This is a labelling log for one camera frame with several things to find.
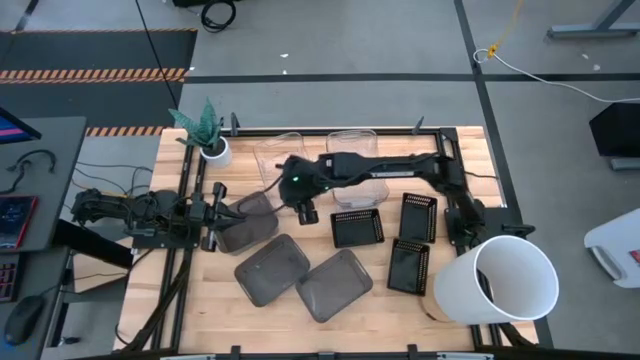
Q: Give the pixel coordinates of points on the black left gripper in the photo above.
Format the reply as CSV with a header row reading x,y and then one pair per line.
x,y
202,215

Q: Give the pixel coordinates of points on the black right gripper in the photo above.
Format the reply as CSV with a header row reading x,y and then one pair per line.
x,y
305,170

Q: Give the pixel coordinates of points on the grey translucent plastic basket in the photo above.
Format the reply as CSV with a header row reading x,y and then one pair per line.
x,y
272,270
255,225
332,287

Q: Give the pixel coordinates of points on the black perforated plastic basket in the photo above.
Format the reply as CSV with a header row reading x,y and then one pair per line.
x,y
417,220
407,267
357,230

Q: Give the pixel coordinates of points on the clear plastic basket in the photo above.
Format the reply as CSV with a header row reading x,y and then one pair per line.
x,y
272,155
360,197

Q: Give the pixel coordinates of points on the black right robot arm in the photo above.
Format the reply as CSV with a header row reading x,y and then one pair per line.
x,y
400,167

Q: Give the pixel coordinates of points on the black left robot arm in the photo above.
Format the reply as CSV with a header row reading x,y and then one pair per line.
x,y
110,207

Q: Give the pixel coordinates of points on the green plant in white pot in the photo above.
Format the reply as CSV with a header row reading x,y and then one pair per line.
x,y
217,157

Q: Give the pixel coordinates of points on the round wooden disc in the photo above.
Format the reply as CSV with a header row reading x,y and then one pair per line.
x,y
427,305

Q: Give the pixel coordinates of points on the white cylindrical bin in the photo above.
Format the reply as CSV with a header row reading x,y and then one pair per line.
x,y
460,295

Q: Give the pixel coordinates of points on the grey desk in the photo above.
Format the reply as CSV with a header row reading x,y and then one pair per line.
x,y
55,175

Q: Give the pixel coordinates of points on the black hazard-striped floor mat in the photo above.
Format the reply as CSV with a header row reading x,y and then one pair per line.
x,y
100,50

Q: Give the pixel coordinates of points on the red-edged tablet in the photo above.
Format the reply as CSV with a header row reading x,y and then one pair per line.
x,y
15,220

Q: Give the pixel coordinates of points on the black keyboard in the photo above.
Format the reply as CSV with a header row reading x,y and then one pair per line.
x,y
7,277

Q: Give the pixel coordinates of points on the black computer mouse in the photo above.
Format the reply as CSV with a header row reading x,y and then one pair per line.
x,y
22,320

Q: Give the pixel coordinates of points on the computer monitor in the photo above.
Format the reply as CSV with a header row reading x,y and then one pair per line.
x,y
12,130

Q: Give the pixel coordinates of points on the white plastic object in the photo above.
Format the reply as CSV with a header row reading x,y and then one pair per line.
x,y
615,240

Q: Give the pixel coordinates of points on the black box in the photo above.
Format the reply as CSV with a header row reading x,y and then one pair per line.
x,y
617,130

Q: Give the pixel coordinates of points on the grey metal table leg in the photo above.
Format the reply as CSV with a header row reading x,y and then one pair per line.
x,y
575,32

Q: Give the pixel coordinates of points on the black aluminium table frame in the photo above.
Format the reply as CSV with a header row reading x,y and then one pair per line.
x,y
245,132

